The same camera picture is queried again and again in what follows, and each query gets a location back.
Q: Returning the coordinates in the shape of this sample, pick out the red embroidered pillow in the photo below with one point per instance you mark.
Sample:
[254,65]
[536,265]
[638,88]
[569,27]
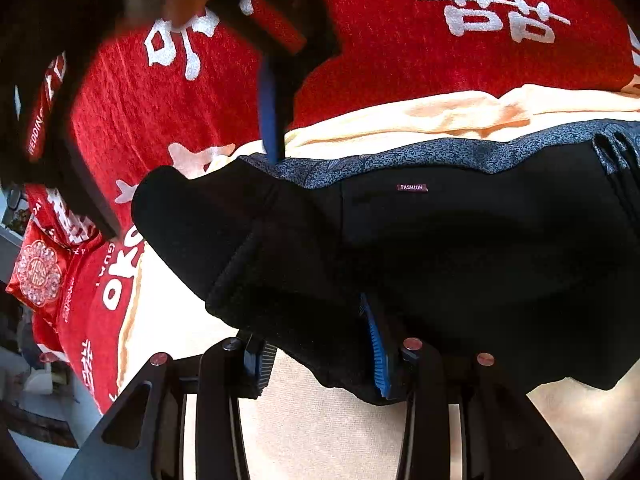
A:
[39,271]

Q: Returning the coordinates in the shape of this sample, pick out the black pants with floral stripe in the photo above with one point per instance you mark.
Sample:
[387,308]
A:
[450,260]

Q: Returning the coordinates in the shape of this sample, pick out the peach cloth sheet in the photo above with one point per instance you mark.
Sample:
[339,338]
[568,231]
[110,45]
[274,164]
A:
[325,440]

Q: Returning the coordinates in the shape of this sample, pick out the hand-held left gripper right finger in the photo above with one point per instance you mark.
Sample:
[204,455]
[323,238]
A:
[380,355]

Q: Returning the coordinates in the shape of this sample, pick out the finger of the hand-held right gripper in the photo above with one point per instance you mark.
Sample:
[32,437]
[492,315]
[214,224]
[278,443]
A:
[85,180]
[272,110]

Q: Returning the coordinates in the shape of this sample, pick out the red printed blanket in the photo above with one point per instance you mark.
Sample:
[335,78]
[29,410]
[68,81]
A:
[400,60]

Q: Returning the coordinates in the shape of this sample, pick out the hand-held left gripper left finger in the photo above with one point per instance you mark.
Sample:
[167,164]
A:
[255,365]

